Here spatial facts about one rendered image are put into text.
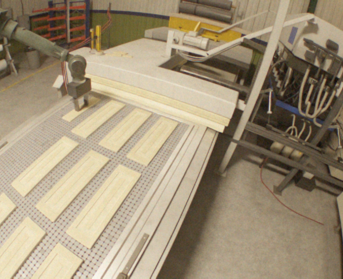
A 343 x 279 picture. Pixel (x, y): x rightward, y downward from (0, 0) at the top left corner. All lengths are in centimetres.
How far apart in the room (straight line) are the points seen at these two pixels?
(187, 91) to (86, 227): 153
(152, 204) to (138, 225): 18
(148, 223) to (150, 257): 22
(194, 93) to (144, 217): 128
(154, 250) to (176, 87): 151
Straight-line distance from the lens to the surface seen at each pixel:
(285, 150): 314
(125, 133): 177
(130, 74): 224
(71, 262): 122
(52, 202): 141
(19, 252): 138
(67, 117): 207
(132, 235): 123
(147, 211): 130
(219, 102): 195
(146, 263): 121
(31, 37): 189
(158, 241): 125
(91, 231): 125
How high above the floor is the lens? 203
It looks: 41 degrees down
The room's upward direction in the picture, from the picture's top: 11 degrees clockwise
